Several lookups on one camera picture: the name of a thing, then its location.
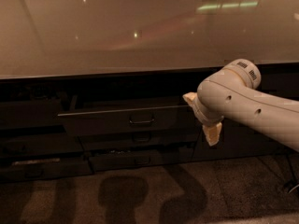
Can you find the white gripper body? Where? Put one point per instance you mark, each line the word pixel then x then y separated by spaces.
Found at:
pixel 199 113

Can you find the dark cabinet door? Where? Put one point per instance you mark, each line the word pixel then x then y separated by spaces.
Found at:
pixel 236 140

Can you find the dark object on floor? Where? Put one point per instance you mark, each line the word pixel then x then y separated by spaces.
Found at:
pixel 291 186

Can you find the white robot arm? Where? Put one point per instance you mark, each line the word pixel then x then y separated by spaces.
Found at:
pixel 232 93

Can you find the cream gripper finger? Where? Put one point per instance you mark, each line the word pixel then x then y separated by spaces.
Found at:
pixel 189 98
pixel 212 133

